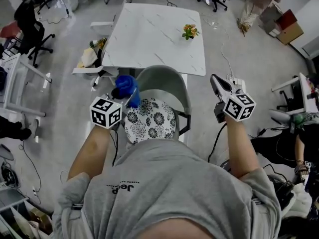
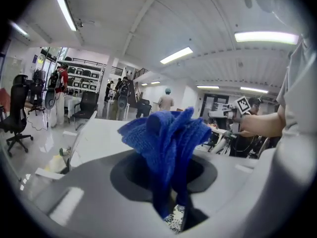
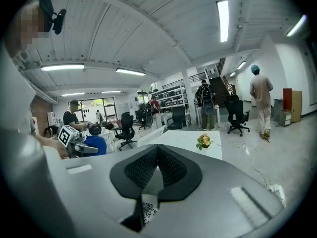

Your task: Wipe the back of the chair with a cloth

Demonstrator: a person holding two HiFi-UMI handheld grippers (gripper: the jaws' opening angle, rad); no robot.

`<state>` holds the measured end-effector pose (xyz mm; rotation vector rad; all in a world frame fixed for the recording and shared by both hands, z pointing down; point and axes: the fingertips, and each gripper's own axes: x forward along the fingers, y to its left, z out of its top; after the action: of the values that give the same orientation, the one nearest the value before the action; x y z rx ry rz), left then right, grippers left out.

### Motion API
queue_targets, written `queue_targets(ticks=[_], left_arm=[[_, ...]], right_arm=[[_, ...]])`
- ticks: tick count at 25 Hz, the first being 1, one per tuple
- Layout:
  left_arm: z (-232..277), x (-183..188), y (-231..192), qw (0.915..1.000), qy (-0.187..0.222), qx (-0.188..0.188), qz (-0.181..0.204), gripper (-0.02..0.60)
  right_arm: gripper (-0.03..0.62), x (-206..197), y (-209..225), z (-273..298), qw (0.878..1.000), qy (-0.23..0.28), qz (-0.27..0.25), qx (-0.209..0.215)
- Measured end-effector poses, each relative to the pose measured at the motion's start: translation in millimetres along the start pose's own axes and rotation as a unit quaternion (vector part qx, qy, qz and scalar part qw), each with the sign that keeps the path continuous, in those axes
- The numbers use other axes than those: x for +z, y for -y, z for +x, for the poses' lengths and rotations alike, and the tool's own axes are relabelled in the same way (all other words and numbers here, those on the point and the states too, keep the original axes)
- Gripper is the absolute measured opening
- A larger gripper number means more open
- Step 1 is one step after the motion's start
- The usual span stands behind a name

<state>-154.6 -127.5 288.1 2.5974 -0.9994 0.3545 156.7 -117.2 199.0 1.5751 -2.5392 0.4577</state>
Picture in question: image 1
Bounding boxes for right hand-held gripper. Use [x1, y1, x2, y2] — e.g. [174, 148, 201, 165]
[209, 74, 257, 124]

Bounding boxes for person's left forearm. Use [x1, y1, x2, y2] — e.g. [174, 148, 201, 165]
[67, 123, 118, 182]

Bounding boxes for white plastic chair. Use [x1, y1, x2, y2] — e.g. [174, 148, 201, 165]
[90, 13, 117, 37]

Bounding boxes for white power cable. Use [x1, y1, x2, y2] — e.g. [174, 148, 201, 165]
[220, 42, 236, 78]

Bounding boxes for pale yellow bag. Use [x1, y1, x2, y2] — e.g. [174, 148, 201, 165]
[77, 47, 101, 68]

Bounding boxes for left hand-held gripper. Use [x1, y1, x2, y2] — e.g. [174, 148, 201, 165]
[90, 88, 139, 129]

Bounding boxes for potted orange flowers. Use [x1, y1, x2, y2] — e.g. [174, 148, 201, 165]
[181, 23, 200, 41]

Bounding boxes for blue cloth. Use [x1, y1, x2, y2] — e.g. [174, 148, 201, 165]
[115, 74, 142, 109]

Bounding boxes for orange flower bouquet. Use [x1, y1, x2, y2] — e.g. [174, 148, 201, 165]
[89, 37, 108, 51]

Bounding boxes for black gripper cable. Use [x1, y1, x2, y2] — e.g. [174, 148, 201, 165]
[207, 122, 228, 163]
[109, 129, 120, 167]

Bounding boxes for person's right forearm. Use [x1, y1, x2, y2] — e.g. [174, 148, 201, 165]
[225, 119, 261, 181]

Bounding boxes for white metal frame desk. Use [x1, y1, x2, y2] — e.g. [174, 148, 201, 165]
[0, 53, 53, 119]

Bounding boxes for white marble table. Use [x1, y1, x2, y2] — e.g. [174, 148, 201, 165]
[101, 2, 207, 77]

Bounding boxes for person's gray shirt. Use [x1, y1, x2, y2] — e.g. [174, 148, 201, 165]
[51, 139, 283, 239]

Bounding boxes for white power strip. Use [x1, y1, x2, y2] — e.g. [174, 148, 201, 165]
[226, 76, 247, 87]

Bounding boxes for black white floral seat cushion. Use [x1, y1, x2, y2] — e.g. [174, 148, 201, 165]
[124, 98, 177, 145]

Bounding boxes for brown red cardboard box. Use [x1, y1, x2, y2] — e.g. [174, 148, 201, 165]
[275, 8, 305, 46]

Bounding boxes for gray plastic chair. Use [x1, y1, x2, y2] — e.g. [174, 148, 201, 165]
[134, 64, 193, 137]

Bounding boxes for gray white box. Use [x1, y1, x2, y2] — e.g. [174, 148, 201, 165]
[258, 2, 284, 37]

